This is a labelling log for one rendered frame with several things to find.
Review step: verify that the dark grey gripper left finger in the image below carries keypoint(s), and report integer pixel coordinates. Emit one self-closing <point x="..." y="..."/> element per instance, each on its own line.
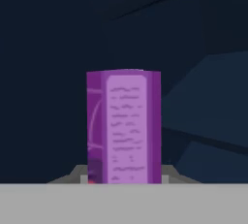
<point x="76" y="176"/>

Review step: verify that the purple cereal box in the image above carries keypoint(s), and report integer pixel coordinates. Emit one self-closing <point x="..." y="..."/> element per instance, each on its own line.
<point x="126" y="127"/>

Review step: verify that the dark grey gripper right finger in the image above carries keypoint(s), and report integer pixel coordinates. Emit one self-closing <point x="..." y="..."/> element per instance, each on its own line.
<point x="171" y="175"/>

